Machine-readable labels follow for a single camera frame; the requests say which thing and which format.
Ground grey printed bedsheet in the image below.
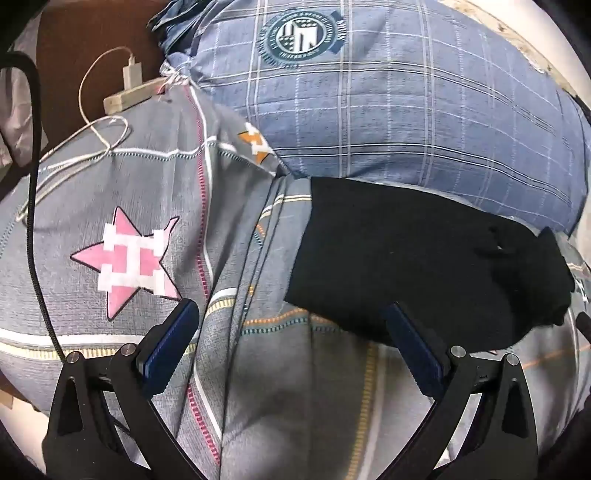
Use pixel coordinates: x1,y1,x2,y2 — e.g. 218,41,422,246
0,85,591,480

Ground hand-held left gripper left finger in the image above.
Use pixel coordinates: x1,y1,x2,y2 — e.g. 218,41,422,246
41,298,222,480

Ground brown wooden nightstand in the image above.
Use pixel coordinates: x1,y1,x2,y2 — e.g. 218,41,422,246
34,0,169,153

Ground white charging cable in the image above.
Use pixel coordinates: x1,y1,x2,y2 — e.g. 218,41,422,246
16,44,139,222

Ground pale pink cloth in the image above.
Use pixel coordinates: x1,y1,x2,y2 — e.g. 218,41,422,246
0,28,38,167

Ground black pants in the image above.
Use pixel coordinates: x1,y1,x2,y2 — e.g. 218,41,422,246
283,176,575,352

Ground blue plaid pillow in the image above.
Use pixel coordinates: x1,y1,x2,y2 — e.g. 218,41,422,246
150,0,591,234

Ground white charger adapter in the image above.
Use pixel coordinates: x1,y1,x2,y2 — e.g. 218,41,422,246
121,54,145,89

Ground black cable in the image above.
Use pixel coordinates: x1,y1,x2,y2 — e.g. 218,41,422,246
0,51,68,365

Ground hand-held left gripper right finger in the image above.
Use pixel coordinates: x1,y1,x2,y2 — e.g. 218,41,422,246
385,302,541,480

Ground beige power strip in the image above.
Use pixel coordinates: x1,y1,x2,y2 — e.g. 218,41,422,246
102,78,171,114

